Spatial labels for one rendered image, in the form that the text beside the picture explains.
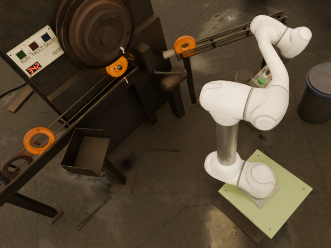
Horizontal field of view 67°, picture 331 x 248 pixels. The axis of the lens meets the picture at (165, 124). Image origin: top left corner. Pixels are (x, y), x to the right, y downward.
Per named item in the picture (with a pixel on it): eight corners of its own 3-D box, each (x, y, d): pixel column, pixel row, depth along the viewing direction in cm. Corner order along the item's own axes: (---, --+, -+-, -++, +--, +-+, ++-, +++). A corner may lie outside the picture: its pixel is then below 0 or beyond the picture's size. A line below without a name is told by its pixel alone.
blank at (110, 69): (125, 52, 173) (128, 54, 171) (124, 72, 183) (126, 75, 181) (106, 56, 164) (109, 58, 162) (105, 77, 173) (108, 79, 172)
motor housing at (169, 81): (169, 114, 242) (156, 77, 197) (184, 100, 247) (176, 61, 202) (178, 122, 235) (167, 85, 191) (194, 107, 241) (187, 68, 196)
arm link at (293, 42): (301, 47, 135) (279, 36, 137) (319, 29, 120) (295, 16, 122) (293, 62, 132) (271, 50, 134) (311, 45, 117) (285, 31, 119)
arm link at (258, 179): (269, 203, 144) (274, 193, 125) (237, 191, 151) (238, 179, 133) (276, 177, 150) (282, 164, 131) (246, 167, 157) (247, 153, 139)
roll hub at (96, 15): (105, -4, 131) (133, 29, 155) (72, 40, 132) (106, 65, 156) (111, -1, 128) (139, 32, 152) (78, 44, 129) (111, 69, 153)
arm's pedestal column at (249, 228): (293, 202, 181) (305, 190, 155) (257, 245, 172) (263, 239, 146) (247, 167, 201) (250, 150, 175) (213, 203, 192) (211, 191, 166)
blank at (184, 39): (183, 55, 195) (184, 58, 193) (170, 46, 185) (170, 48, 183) (199, 42, 186) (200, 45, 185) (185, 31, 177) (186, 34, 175)
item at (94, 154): (106, 197, 211) (59, 165, 151) (115, 168, 224) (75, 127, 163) (128, 201, 206) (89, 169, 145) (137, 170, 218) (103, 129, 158)
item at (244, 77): (230, 114, 228) (232, 76, 185) (239, 106, 231) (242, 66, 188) (241, 122, 222) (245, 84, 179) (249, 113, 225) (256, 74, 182)
